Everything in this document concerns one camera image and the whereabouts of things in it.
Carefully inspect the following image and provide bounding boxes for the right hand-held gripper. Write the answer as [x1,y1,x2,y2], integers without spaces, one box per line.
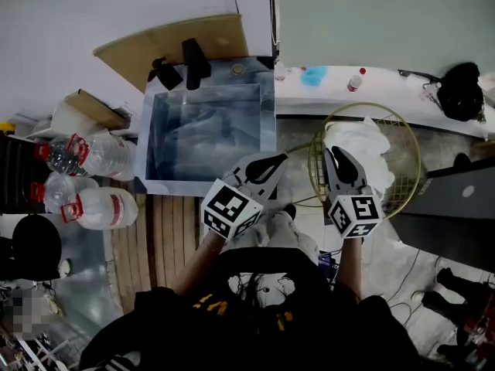
[321,145,384,240]

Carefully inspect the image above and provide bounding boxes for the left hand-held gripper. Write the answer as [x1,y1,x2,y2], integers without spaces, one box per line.
[200,151,289,241]

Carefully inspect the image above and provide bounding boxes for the white cloth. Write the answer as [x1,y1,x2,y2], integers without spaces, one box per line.
[365,160,396,203]
[323,116,391,169]

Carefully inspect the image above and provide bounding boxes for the person's right forearm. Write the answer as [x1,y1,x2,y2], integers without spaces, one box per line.
[335,237,364,301]

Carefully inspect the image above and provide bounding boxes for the person's left forearm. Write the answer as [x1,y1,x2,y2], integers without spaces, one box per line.
[172,230,227,297]

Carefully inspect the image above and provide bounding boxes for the long cardboard box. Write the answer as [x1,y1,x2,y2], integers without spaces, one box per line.
[64,88,128,131]

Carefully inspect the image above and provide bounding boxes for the white open box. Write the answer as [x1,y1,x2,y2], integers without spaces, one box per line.
[26,98,138,141]

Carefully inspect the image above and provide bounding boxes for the person's light trousers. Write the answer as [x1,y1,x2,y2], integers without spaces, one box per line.
[231,210,320,262]

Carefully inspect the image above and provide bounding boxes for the grey square sink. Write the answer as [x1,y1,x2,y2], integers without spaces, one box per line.
[135,56,278,197]

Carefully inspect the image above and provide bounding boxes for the white window ledge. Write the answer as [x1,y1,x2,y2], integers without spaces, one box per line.
[275,66,495,141]

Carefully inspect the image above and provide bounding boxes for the blue cloth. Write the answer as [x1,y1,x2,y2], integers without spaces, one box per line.
[300,66,329,88]

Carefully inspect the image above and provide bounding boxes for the dark grey desk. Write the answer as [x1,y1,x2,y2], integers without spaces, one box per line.
[386,156,495,274]

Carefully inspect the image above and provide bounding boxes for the wooden slat pallet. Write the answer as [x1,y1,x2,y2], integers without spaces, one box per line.
[110,175,202,315]

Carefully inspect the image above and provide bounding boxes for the tall black bottle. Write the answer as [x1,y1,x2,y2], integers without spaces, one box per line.
[181,38,212,91]

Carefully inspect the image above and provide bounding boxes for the black pump bottle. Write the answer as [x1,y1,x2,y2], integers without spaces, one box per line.
[152,56,184,91]

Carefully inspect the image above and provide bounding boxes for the black bag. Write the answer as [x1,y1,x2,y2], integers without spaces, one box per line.
[436,62,485,122]

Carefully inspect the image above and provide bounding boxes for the large plastic water bottle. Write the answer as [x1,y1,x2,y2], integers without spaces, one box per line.
[66,131,137,182]
[60,186,139,230]
[29,171,100,214]

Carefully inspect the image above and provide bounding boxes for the person's black shirt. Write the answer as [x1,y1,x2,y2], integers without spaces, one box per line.
[79,247,422,371]

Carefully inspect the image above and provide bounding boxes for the pale roller blind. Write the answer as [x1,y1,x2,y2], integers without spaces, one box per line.
[278,0,495,77]

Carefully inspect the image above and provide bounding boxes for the large cardboard sheet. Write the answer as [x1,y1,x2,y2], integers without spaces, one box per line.
[93,13,249,94]

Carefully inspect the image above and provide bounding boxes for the ridged clear water bottle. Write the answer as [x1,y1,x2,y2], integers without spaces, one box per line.
[33,137,92,177]

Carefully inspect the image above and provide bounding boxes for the black round stool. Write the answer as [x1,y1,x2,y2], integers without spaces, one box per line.
[11,213,63,281]

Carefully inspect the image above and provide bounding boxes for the gold wire basket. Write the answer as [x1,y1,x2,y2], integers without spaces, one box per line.
[308,101,422,222]

